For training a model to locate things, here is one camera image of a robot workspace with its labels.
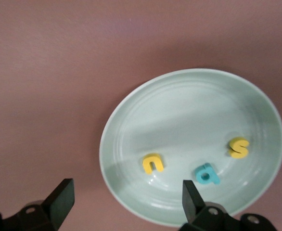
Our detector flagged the green plate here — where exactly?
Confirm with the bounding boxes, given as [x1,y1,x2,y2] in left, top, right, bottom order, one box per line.
[99,68,282,228]

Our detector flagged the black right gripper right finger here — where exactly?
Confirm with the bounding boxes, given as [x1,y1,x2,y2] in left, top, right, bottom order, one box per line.
[178,179,275,231]

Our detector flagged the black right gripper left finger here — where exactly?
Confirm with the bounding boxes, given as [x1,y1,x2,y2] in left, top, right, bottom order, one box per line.
[0,178,75,231]

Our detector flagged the yellow letter s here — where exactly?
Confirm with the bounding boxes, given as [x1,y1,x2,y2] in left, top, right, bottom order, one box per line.
[227,136,250,159]

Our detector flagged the teal letter b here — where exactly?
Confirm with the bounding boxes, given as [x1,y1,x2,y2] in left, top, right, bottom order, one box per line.
[194,163,221,185]

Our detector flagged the yellow letter u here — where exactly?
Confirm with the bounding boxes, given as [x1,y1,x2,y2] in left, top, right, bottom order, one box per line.
[142,153,165,174]

